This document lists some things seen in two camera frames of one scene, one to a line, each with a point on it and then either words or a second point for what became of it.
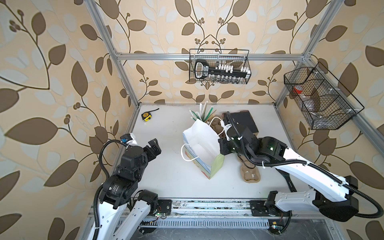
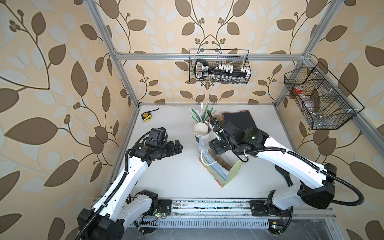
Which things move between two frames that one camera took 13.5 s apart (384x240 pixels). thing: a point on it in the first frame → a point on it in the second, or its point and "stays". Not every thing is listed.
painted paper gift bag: x=202 y=148 → x=223 y=168
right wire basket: x=325 y=103 stays
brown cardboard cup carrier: x=250 y=173 → x=219 y=159
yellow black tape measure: x=147 y=116 stays
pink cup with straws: x=205 y=116 stays
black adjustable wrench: x=287 y=177 stays
